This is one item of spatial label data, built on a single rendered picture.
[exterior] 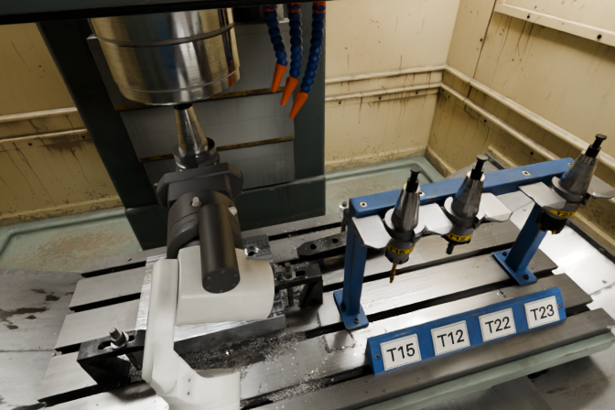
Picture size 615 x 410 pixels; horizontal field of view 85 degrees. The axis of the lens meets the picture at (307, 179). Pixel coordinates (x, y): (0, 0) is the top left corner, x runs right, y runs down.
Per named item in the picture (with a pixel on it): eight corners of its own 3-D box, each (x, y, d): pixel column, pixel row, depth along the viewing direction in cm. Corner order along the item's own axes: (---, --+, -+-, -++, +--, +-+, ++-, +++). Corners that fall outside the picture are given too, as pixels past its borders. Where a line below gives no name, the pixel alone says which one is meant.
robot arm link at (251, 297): (245, 261, 47) (260, 337, 38) (162, 261, 42) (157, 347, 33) (266, 197, 41) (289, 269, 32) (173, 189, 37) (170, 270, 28)
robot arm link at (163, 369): (232, 264, 41) (231, 391, 36) (152, 264, 37) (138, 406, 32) (247, 254, 36) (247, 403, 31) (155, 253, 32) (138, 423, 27)
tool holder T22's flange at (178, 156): (220, 148, 55) (217, 135, 54) (214, 170, 51) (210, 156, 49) (181, 150, 55) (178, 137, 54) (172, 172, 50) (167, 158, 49)
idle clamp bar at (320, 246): (391, 247, 91) (395, 231, 87) (301, 275, 85) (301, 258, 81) (382, 235, 95) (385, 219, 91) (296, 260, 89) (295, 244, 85)
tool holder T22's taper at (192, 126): (210, 138, 53) (201, 99, 49) (205, 154, 50) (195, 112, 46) (182, 139, 53) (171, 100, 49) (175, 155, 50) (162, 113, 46)
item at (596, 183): (621, 196, 60) (624, 193, 60) (598, 201, 59) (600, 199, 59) (588, 174, 66) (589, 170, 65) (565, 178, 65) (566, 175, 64)
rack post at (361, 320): (369, 326, 74) (384, 232, 56) (346, 331, 73) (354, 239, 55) (353, 287, 82) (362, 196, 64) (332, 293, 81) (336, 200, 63)
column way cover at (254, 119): (299, 182, 115) (291, 21, 84) (154, 208, 107) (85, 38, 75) (296, 174, 119) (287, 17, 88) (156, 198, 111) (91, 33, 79)
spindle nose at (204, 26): (246, 59, 52) (234, -31, 45) (236, 103, 39) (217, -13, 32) (142, 64, 51) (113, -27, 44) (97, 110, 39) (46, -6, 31)
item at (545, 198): (571, 208, 58) (573, 204, 58) (545, 213, 57) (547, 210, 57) (540, 183, 64) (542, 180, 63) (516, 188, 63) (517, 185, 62)
